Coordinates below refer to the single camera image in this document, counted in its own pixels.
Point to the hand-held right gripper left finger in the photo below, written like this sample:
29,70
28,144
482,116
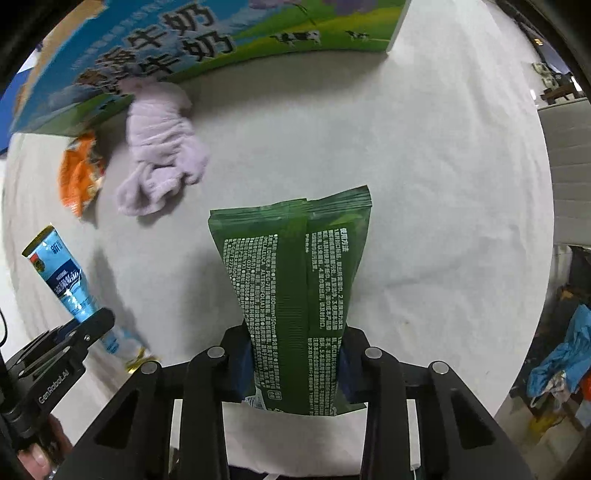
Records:
240,371

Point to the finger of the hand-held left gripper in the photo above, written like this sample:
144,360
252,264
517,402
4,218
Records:
55,339
99,325

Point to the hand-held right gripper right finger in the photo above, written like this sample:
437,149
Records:
349,376

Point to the blue snack packet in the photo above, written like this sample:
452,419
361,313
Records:
60,272

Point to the green snack packet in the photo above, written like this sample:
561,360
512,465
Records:
286,286

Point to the person's left hand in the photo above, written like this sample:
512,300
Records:
44,454

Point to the orange snack packet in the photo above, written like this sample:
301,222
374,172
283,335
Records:
81,170

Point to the light purple towel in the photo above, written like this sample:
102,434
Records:
159,138

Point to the white sheet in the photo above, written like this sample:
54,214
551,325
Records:
378,161

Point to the blue cloth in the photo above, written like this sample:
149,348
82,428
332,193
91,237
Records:
565,350

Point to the printed milk carton box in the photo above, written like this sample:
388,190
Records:
198,37

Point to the grey upholstered furniture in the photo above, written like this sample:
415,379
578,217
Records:
568,161

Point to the dark wooden chair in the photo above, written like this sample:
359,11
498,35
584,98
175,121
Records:
561,90

